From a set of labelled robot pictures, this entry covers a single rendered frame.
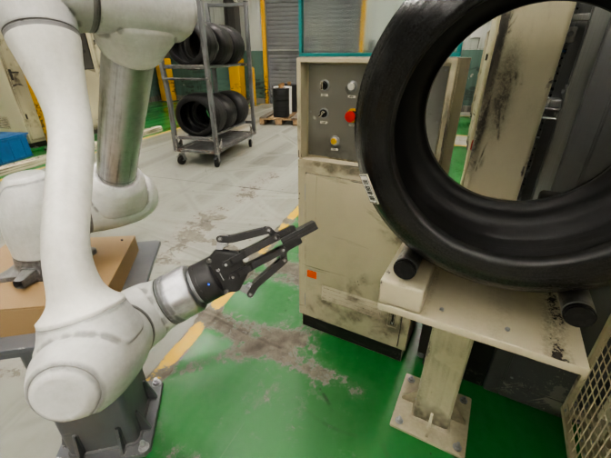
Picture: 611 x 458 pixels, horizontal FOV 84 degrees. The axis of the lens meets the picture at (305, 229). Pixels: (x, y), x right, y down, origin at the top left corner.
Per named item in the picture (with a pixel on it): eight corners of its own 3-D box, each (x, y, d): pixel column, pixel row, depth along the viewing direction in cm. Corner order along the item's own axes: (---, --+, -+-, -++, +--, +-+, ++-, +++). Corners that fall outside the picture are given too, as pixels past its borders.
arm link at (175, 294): (185, 313, 66) (214, 297, 66) (175, 333, 57) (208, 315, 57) (161, 272, 64) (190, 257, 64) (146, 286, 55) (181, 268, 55)
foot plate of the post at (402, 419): (405, 374, 152) (407, 368, 150) (471, 400, 141) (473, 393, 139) (389, 425, 131) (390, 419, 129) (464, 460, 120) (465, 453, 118)
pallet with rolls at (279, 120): (274, 115, 810) (273, 80, 775) (307, 116, 798) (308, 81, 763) (259, 124, 704) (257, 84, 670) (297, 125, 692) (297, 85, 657)
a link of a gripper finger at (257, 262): (227, 274, 59) (231, 282, 60) (285, 246, 60) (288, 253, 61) (228, 269, 63) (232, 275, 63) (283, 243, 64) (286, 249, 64)
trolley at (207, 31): (221, 142, 556) (205, 2, 468) (258, 145, 542) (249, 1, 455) (174, 165, 441) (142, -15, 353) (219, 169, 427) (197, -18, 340)
